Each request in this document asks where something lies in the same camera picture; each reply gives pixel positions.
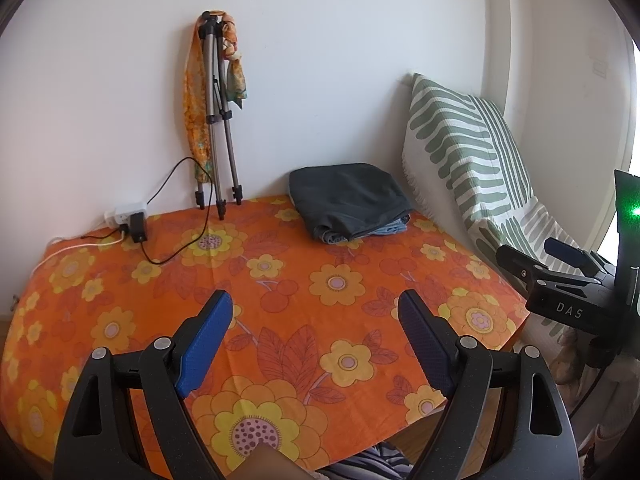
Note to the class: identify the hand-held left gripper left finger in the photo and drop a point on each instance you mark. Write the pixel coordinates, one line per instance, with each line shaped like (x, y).
(205, 340)

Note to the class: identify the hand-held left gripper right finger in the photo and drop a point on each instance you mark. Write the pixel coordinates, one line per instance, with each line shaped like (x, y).
(427, 340)

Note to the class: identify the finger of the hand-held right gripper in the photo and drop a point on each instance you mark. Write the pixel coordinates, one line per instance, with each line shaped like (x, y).
(562, 250)
(515, 262)

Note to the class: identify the dark grey pants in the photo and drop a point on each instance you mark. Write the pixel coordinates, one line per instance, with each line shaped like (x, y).
(345, 195)

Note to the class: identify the person's right forearm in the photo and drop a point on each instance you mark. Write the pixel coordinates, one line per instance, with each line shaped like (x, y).
(620, 410)

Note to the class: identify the orange floral tablecloth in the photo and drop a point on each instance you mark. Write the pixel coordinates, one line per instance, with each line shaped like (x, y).
(325, 310)

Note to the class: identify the folded light blue jeans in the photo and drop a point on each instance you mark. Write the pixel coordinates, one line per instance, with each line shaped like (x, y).
(390, 229)

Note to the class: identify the black power adapter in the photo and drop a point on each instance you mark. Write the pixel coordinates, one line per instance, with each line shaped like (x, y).
(138, 227)

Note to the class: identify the person's striped clothing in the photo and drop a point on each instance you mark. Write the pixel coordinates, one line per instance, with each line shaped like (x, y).
(360, 465)

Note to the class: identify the person's leg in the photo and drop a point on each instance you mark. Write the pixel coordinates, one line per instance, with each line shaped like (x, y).
(270, 467)

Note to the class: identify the white power strip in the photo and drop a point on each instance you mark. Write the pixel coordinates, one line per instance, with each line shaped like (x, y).
(122, 210)

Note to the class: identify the silver tripod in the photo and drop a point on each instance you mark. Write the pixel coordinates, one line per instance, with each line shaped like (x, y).
(227, 125)

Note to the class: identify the orange floral scarf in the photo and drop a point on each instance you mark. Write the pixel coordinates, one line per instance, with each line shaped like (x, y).
(192, 110)

